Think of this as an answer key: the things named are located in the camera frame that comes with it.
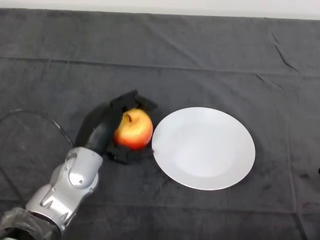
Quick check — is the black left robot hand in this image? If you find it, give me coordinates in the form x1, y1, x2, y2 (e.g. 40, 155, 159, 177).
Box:
74, 89, 159, 165

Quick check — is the red yellow apple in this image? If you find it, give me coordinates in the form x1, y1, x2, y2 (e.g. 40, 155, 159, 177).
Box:
113, 108, 154, 151

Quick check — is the white round plate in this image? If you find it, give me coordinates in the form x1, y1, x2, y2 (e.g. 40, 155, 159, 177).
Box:
151, 107, 256, 191

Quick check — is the black cloth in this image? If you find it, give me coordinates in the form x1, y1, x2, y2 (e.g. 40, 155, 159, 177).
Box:
0, 8, 320, 240

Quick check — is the thin black cable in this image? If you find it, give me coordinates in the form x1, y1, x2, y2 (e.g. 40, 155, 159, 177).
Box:
0, 108, 75, 204

